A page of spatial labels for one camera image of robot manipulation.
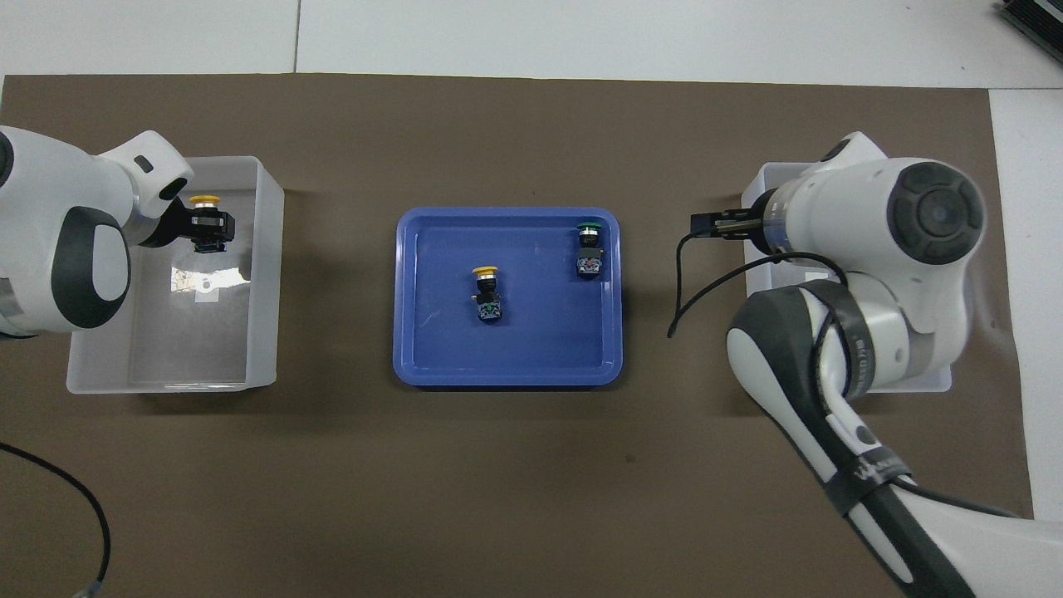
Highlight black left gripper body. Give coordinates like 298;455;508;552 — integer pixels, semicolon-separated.
152;199;197;249

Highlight yellow push button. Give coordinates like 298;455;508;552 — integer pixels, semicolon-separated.
188;194;229;254
470;266;506;325

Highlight green push button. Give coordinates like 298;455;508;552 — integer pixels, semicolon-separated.
576;220;605;281

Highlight translucent white plastic box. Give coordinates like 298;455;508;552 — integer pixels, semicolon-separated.
66;156;285;395
741;162;953;394

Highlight blue plastic tray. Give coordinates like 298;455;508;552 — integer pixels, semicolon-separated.
392;206;625;390

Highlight brown paper table mat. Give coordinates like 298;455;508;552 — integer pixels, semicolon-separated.
0;73;1035;598

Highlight dark ribbed device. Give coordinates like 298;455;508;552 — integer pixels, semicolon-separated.
995;0;1063;42

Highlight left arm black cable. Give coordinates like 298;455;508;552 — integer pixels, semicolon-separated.
0;443;113;598

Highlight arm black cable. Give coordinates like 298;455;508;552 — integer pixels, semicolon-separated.
667;213;1024;520
0;443;113;598

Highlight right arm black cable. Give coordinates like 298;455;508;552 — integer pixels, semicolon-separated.
667;213;1024;520

